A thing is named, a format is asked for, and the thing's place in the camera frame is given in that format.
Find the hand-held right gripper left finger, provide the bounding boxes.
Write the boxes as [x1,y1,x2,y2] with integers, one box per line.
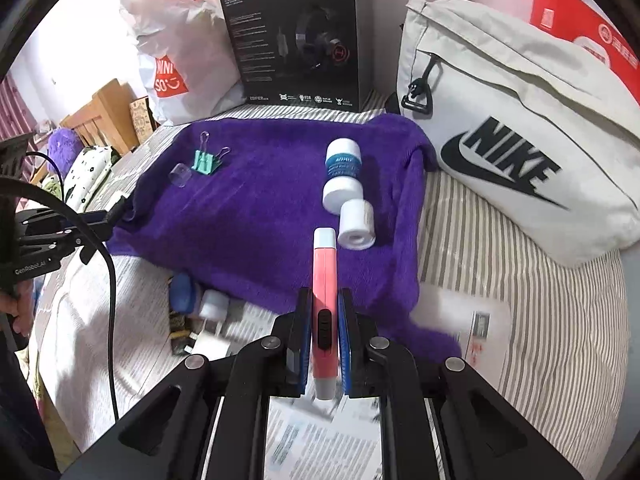
[60,287,316,480]

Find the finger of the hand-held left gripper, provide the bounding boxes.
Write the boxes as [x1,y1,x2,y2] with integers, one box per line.
[0,132,36,181]
[15,199,128,248]

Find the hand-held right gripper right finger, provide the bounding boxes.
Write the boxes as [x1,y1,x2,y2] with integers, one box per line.
[337,287,586,480]

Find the pink utility knife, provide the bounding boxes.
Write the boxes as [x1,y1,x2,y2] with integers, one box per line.
[311,227,341,401]

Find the white charger plug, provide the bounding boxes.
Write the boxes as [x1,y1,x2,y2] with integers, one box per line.
[190,327,236,361]

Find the blue-lid pink jar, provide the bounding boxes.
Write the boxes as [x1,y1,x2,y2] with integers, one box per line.
[169,272,203,317]

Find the white tape roll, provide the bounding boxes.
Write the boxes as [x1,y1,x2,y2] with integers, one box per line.
[337,199,376,250]

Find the green binder clip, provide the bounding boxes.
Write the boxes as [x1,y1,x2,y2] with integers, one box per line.
[191,131,232,177]

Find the white bottle blue label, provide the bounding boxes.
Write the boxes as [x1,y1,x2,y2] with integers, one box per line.
[322,137,364,213]

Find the person's left forearm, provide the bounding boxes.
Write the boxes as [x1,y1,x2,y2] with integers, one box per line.
[0,330,68,480]

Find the person's left hand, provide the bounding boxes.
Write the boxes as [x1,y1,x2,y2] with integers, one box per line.
[0,280,35,333]

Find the white dotted cloth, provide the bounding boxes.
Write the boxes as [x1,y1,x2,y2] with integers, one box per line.
[62,145,121,211]

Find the red striped curtain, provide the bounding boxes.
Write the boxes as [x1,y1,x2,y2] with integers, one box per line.
[0,72,38,136]

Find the purple plush toy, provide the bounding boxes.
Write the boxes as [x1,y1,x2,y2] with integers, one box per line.
[46,127,83,173]

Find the newspaper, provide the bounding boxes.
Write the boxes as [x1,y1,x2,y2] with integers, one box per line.
[30,252,513,480]

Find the patterned notebook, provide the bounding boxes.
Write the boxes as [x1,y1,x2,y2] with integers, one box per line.
[129,99,156,146]

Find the purple towel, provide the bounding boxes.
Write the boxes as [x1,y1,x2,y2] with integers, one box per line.
[106,112,463,366]

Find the striped bed sheet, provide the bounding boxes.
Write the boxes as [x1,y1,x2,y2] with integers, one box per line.
[30,92,631,480]

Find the white plastic shopping bag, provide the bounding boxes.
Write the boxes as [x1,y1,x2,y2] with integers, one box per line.
[119,0,246,126]

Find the black headset box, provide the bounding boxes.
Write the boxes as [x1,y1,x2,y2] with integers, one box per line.
[218,0,373,113]

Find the grey waist bag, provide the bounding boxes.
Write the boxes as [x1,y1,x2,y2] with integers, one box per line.
[385,0,640,268]

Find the black cable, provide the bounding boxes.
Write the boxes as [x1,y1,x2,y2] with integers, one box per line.
[22,150,121,421]
[0,177,108,223]

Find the red paper bag white handles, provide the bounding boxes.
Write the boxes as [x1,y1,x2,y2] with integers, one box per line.
[530,0,640,73]

